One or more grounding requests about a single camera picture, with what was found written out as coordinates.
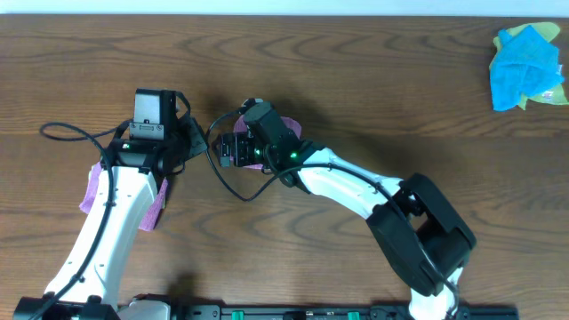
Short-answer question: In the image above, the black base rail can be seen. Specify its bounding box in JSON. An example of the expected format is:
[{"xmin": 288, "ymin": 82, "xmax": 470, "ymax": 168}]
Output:
[{"xmin": 118, "ymin": 296, "xmax": 519, "ymax": 320}]

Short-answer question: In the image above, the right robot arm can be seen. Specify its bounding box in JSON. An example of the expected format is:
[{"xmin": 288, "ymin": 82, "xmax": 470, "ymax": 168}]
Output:
[{"xmin": 208, "ymin": 99, "xmax": 477, "ymax": 319}]

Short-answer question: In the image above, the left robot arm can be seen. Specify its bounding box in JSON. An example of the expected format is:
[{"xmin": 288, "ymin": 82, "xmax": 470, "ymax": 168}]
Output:
[{"xmin": 12, "ymin": 88, "xmax": 207, "ymax": 319}]

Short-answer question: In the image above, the blue microfiber cloth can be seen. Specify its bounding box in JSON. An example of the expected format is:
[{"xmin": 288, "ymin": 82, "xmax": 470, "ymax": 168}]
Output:
[{"xmin": 489, "ymin": 24, "xmax": 565, "ymax": 112}]

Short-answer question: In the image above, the folded purple cloth stack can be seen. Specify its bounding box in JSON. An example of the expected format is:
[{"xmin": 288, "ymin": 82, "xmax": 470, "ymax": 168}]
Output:
[{"xmin": 79, "ymin": 162, "xmax": 169, "ymax": 232}]

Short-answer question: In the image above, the right black camera cable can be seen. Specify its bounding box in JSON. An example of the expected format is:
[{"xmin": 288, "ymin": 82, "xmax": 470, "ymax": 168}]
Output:
[{"xmin": 203, "ymin": 106, "xmax": 459, "ymax": 320}]

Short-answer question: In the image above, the purple microfiber cloth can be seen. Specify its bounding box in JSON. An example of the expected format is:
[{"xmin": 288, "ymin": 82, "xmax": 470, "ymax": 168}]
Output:
[{"xmin": 232, "ymin": 114, "xmax": 303, "ymax": 171}]

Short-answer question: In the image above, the yellow-green microfiber cloth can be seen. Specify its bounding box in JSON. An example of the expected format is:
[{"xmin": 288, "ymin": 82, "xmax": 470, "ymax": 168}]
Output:
[{"xmin": 488, "ymin": 21, "xmax": 569, "ymax": 111}]

